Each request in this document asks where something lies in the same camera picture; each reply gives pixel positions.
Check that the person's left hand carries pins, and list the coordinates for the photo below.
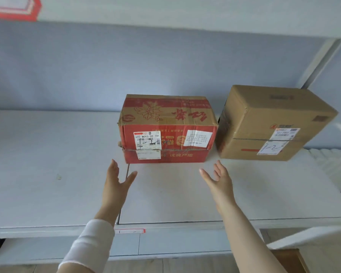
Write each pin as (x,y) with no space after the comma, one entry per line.
(113,193)

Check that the person's right hand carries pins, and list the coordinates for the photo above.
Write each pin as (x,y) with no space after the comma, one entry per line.
(223,193)

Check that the white metal shelf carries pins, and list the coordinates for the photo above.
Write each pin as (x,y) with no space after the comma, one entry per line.
(59,153)

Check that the box marked 1-2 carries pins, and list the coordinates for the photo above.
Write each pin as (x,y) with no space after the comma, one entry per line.
(272,110)

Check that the person's right forearm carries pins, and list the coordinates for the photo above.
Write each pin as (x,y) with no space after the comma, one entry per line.
(250,244)

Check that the white wristband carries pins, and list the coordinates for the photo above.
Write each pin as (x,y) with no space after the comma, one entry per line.
(88,244)

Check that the white radiator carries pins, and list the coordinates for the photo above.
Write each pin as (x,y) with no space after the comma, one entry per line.
(332,167)

